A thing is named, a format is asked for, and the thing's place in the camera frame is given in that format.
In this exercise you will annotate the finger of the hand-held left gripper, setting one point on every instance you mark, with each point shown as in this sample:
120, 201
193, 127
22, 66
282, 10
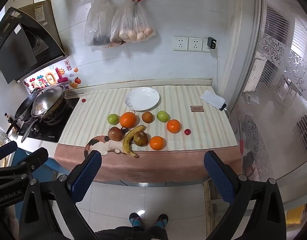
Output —
6, 151
37, 156

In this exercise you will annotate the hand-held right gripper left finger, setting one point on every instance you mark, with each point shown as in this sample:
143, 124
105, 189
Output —
87, 172

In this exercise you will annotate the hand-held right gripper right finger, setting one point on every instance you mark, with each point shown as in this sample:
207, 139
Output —
218, 177

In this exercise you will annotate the reddish brown apple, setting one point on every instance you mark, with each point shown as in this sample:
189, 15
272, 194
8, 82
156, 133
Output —
115, 133
140, 138
147, 117

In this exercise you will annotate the green apple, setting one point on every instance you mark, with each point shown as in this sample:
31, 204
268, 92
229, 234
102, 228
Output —
163, 116
113, 119

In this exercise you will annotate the large orange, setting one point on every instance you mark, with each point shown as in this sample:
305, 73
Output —
127, 120

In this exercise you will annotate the small orange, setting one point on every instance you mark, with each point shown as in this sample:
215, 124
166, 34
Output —
173, 126
157, 143

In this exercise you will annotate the white plate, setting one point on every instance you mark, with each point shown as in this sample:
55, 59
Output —
143, 100

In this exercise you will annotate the steel wok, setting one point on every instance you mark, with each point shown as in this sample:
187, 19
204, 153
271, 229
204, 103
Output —
57, 116

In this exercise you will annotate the black frying pan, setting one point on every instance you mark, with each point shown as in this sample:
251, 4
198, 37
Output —
23, 110

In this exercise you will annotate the spotted yellow banana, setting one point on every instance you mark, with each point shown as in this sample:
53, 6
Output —
127, 141

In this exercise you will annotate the glass pot lid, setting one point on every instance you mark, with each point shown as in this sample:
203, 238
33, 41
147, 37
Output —
47, 100

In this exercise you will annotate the striped cat print tablecloth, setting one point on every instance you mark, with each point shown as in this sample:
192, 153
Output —
98, 115

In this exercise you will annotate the blue slipper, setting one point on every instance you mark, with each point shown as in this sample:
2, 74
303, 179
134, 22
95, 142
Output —
161, 221
136, 220

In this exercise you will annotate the black flat device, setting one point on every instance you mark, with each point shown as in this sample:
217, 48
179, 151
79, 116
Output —
223, 106

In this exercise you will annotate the person's dark trousers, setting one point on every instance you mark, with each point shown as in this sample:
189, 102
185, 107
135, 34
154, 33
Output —
131, 233

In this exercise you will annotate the white folded paper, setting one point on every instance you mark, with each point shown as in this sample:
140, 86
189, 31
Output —
212, 98

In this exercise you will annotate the black range hood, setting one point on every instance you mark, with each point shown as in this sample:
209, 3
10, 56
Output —
13, 50

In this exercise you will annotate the frosted floral glass door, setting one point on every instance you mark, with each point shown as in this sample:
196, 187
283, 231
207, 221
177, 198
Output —
268, 80

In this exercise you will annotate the black plug adapter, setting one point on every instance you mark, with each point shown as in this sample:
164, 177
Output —
212, 43

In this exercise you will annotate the clear plastic bag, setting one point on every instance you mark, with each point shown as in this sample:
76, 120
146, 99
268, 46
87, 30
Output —
98, 30

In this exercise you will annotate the plastic bag of eggs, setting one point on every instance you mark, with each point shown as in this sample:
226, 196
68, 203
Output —
133, 33

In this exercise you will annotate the red scissors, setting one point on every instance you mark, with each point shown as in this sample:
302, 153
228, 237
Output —
136, 1

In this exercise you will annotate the colourful wall stickers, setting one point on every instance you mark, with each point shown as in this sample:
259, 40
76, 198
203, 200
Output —
53, 77

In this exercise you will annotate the white wall socket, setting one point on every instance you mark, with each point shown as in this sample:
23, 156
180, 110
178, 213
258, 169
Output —
195, 44
180, 43

